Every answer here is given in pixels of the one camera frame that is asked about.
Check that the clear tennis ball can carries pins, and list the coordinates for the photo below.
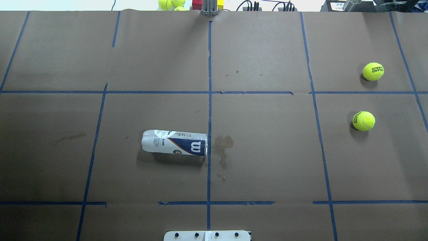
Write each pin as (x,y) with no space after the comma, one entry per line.
(174,142)

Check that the spare tennis ball three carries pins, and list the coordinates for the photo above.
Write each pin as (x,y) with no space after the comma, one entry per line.
(180,8)

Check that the spare tennis ball two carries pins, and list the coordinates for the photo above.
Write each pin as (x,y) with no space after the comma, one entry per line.
(178,3)

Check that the tennis ball inner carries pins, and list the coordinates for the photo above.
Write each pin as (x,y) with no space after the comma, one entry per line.
(363,121)

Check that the tennis ball near edge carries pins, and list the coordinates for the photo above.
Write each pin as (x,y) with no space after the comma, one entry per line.
(373,71)

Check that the yellow cube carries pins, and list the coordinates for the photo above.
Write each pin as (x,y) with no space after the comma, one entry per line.
(220,4)

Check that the aluminium frame post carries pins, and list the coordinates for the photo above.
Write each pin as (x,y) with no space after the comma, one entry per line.
(209,8)

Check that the white mounting post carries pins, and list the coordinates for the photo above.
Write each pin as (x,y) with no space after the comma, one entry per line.
(207,235)

